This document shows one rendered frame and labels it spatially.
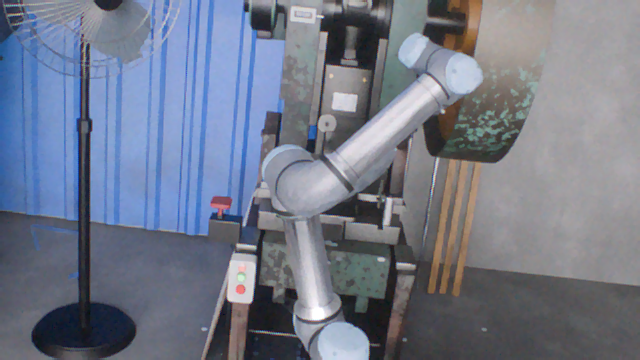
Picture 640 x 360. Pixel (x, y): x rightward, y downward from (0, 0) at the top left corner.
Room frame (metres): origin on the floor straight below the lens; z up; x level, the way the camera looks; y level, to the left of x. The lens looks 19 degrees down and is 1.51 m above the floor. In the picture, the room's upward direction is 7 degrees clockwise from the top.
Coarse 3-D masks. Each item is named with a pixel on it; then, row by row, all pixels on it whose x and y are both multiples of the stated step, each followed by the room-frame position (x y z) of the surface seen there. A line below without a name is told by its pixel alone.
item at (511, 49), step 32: (512, 0) 1.73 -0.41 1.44; (544, 0) 1.73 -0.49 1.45; (480, 32) 1.71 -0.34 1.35; (512, 32) 1.71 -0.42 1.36; (544, 32) 1.72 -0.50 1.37; (480, 64) 1.72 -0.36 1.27; (512, 64) 1.72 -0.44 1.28; (480, 96) 1.74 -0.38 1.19; (512, 96) 1.73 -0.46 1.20; (480, 128) 1.79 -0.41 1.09; (512, 128) 1.78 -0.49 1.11; (480, 160) 1.94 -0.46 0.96
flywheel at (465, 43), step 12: (456, 0) 2.41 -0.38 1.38; (468, 0) 2.11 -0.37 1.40; (480, 0) 2.09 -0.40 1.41; (468, 12) 2.07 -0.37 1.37; (480, 12) 2.05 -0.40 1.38; (468, 24) 2.05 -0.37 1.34; (444, 36) 2.42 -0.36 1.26; (456, 36) 2.38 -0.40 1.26; (468, 36) 2.05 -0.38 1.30; (456, 48) 2.34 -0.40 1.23; (468, 48) 2.07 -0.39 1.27; (444, 108) 2.21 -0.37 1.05; (456, 108) 2.16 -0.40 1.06; (444, 120) 2.14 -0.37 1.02; (444, 132) 2.11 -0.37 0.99
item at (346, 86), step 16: (336, 64) 2.06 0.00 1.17; (352, 64) 2.07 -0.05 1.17; (368, 64) 2.14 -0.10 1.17; (336, 80) 2.03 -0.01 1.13; (352, 80) 2.03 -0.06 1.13; (368, 80) 2.03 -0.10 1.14; (336, 96) 2.03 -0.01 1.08; (352, 96) 2.03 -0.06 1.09; (368, 96) 2.03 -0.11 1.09; (320, 112) 2.03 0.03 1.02; (336, 112) 2.03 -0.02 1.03; (352, 112) 2.03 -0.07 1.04; (320, 128) 2.02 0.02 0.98; (336, 128) 2.03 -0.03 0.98; (352, 128) 2.03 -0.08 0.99; (320, 144) 2.03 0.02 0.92; (336, 144) 2.00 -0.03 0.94
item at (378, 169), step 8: (392, 152) 1.79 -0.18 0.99; (384, 160) 1.80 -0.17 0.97; (392, 160) 1.83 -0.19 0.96; (376, 168) 1.81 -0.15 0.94; (384, 168) 1.84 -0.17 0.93; (368, 176) 1.82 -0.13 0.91; (376, 176) 1.85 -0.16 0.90; (360, 184) 1.83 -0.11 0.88; (368, 184) 1.86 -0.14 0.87; (352, 192) 1.84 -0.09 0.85
